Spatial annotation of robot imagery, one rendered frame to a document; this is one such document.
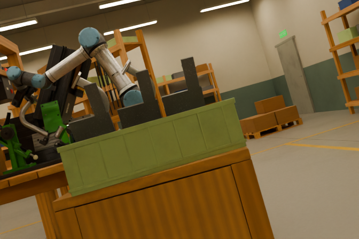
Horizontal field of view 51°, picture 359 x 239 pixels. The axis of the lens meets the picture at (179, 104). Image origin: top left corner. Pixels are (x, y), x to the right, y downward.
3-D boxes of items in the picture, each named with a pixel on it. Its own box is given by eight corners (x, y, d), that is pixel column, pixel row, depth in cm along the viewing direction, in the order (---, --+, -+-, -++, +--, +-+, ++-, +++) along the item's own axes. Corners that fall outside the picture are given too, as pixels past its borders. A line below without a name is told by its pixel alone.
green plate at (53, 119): (66, 132, 251) (60, 103, 257) (63, 129, 243) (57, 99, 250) (50, 137, 250) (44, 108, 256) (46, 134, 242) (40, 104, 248)
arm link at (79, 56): (102, 32, 225) (35, 79, 225) (97, 28, 214) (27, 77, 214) (112, 48, 224) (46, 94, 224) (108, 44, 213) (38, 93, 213)
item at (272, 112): (283, 125, 906) (274, 96, 908) (303, 124, 830) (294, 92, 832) (240, 139, 869) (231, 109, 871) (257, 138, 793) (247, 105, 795)
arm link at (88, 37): (152, 104, 211) (97, 28, 214) (149, 103, 196) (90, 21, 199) (135, 117, 211) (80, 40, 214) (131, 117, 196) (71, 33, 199)
